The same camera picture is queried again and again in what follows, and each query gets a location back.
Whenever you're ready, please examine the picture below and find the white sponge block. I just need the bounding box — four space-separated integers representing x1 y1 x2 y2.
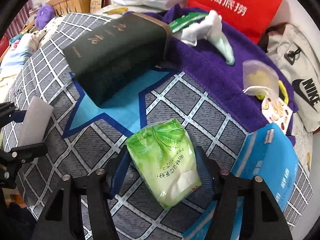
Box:
17 96 54 147

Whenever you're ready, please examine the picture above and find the fruit print sachet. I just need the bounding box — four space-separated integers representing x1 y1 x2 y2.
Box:
261 97 293 134

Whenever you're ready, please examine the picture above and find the light green tissue pack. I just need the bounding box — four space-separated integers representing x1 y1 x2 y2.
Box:
126 119 202 209

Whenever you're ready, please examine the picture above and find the yellow mesh pouch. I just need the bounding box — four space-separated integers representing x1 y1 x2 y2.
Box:
256 80 289 105

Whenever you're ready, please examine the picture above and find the white foam net sleeve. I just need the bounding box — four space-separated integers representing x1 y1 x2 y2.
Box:
242 60 279 99

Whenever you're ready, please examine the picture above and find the light green sock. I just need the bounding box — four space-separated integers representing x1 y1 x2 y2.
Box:
213 33 235 66

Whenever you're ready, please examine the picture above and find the green wet wipe packet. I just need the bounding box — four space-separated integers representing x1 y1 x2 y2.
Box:
169 12 208 34

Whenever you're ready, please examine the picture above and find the blue tissue pack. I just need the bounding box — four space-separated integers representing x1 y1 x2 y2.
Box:
183 124 298 239

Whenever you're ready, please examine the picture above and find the black spotted white pillow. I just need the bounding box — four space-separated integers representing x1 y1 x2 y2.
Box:
27 29 48 51

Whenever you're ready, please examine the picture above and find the grey checked tablecloth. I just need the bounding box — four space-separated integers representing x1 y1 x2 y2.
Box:
6 13 247 239

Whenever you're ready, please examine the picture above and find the purple plush toy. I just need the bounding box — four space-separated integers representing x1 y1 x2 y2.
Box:
35 4 55 30

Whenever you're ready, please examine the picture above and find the dark green tea tin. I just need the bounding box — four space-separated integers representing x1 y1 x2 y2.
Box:
63 13 172 107

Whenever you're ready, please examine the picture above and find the brown patterned box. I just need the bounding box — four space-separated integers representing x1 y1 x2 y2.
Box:
89 0 109 13

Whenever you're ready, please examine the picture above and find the purple towel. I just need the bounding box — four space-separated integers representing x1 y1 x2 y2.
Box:
123 3 299 145

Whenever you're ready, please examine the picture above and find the newspaper print bed sheet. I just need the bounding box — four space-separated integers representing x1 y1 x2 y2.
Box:
93 4 163 15

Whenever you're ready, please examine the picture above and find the grey Nike waist bag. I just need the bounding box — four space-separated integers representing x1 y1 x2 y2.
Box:
260 23 319 133

